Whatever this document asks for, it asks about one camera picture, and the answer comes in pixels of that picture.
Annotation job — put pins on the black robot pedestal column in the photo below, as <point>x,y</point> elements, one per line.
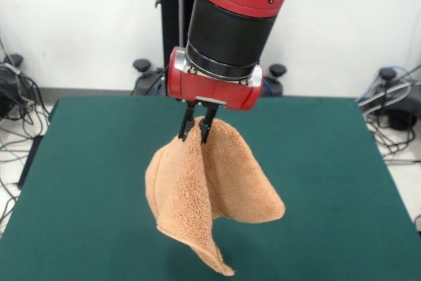
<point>171,14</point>

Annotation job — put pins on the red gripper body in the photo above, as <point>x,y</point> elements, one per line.
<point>213,91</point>

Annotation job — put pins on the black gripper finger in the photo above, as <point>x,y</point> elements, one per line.
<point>187,123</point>
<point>207,124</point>

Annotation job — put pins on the dark green table cloth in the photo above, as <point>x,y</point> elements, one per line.
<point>82,162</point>

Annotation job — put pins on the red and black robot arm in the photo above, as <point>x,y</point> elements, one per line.
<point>237,14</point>

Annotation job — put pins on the orange terry towel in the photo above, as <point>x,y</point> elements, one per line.
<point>187,195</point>

